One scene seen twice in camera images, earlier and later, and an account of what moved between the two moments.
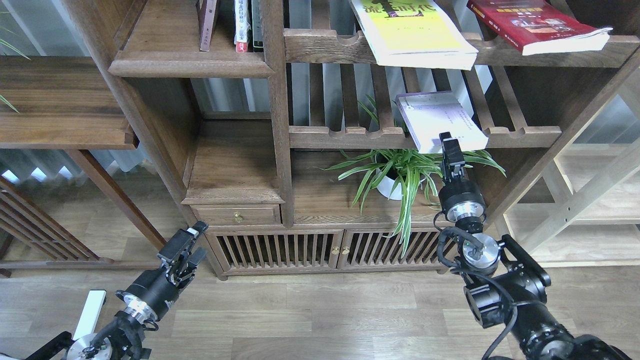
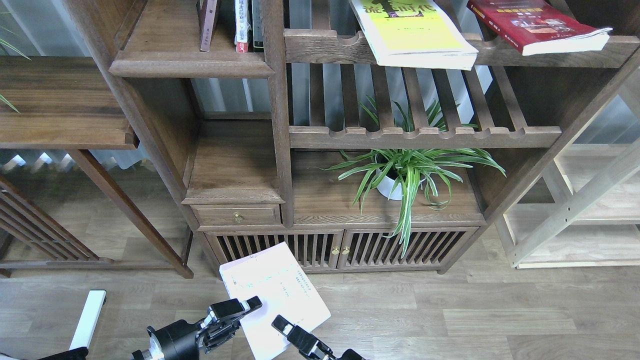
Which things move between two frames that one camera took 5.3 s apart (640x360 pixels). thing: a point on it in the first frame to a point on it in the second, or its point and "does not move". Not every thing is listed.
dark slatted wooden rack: (33, 222) does not move
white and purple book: (426, 114) to (274, 275)
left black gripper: (154, 291) to (182, 340)
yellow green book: (413, 33) does not move
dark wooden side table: (65, 103) does not move
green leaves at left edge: (9, 45) does not move
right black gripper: (461, 201) to (305, 342)
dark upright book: (257, 18) does not move
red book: (537, 26) does not move
